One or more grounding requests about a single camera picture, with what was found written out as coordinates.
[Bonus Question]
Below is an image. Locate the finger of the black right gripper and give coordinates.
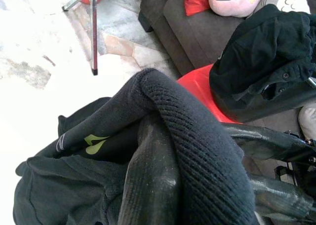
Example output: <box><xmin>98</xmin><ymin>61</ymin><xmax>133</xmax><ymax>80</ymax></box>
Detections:
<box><xmin>223</xmin><ymin>125</ymin><xmax>311</xmax><ymax>162</ymax></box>
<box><xmin>247</xmin><ymin>176</ymin><xmax>316</xmax><ymax>221</ymax></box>

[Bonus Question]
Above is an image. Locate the black garment green logo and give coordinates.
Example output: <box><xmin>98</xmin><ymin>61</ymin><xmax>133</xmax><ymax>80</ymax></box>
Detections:
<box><xmin>13</xmin><ymin>68</ymin><xmax>258</xmax><ymax>225</ymax></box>

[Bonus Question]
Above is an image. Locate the silver clothes rack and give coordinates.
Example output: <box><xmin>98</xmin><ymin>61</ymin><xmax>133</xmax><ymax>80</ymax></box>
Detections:
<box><xmin>61</xmin><ymin>0</ymin><xmax>100</xmax><ymax>76</ymax></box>

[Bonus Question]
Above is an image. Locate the pink plush pillow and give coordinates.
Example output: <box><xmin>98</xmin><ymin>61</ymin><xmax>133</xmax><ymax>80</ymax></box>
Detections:
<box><xmin>208</xmin><ymin>0</ymin><xmax>269</xmax><ymax>18</ymax></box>

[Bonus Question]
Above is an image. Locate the red plastic stool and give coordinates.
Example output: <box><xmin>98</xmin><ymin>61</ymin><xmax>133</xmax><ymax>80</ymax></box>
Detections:
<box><xmin>176</xmin><ymin>64</ymin><xmax>244</xmax><ymax>125</ymax></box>

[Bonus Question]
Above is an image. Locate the red cushion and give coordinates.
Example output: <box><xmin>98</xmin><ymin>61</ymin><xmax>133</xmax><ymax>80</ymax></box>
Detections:
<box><xmin>184</xmin><ymin>0</ymin><xmax>211</xmax><ymax>17</ymax></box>

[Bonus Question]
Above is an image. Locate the grey pink plush toy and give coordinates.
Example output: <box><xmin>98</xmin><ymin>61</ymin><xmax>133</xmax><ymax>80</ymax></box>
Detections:
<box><xmin>276</xmin><ymin>0</ymin><xmax>312</xmax><ymax>15</ymax></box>

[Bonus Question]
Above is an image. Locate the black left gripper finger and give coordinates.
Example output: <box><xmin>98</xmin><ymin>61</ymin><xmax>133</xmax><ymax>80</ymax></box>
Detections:
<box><xmin>117</xmin><ymin>116</ymin><xmax>184</xmax><ymax>225</ymax></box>

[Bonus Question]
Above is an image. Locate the dark crumpled garment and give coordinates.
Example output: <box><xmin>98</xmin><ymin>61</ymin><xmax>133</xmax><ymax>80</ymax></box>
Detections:
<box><xmin>209</xmin><ymin>4</ymin><xmax>316</xmax><ymax>123</ymax></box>

